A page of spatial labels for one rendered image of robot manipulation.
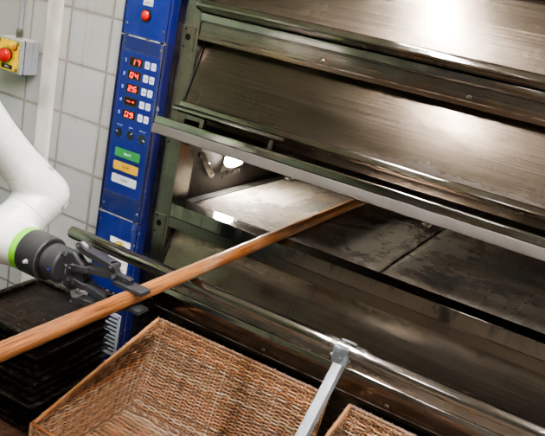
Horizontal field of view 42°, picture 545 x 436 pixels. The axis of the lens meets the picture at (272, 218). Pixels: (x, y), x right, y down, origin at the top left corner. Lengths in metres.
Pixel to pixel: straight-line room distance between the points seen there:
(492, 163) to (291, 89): 0.52
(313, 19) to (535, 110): 0.54
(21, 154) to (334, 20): 0.76
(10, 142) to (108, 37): 0.66
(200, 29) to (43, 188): 0.62
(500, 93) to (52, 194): 0.97
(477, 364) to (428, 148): 0.52
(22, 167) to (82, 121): 0.65
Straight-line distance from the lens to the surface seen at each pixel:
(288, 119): 1.77
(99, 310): 1.30
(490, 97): 1.62
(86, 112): 2.16
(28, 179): 1.56
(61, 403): 1.87
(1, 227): 1.54
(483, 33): 1.62
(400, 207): 1.53
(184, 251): 2.03
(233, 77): 1.87
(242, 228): 1.89
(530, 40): 1.60
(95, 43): 2.13
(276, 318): 1.45
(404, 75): 1.67
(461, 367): 1.76
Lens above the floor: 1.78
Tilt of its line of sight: 17 degrees down
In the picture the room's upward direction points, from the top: 12 degrees clockwise
